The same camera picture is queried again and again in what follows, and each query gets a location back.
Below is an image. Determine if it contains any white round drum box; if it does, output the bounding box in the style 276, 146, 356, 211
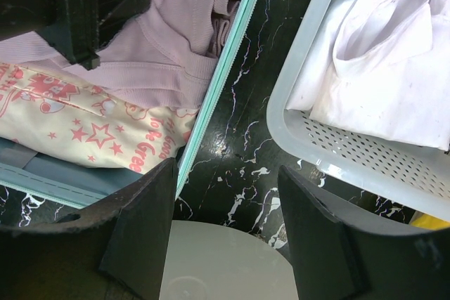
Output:
160, 221, 298, 300

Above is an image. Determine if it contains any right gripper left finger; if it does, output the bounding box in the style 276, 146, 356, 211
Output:
1, 159, 178, 299

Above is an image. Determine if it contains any black marble pattern mat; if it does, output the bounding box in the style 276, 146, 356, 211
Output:
174, 0, 413, 253

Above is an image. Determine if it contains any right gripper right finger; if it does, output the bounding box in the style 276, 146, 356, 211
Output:
278, 166, 449, 299

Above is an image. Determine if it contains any light blue hard-shell suitcase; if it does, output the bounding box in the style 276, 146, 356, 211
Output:
1, 0, 257, 209

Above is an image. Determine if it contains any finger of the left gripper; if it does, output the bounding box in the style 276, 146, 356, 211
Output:
37, 0, 151, 70

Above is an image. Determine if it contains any light purple knit top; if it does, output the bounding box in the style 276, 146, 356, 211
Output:
1, 0, 239, 109

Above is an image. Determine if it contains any yellow cloth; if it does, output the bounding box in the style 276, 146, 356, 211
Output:
409, 211, 450, 230

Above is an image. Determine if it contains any white perforated plastic basket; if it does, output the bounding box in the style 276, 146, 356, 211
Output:
266, 0, 449, 221

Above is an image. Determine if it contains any cream pink-print cloth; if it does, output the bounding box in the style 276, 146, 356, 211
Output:
1, 63, 198, 174

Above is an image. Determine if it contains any white shirt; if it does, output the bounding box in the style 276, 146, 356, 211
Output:
286, 0, 449, 151

